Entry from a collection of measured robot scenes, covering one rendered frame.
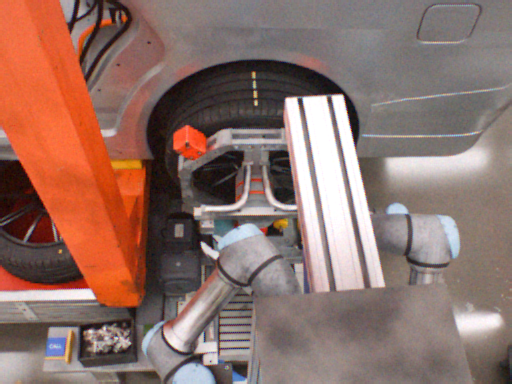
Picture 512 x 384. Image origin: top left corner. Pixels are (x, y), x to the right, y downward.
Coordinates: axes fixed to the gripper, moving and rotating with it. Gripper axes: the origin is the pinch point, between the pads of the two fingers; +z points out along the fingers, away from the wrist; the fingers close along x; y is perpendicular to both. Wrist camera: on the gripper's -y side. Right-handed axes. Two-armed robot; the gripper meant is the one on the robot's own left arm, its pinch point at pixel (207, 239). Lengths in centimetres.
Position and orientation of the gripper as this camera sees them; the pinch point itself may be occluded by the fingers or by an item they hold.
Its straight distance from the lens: 213.1
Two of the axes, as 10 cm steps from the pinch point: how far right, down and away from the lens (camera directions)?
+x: 6.9, -6.2, 3.9
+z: -7.3, -6.0, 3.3
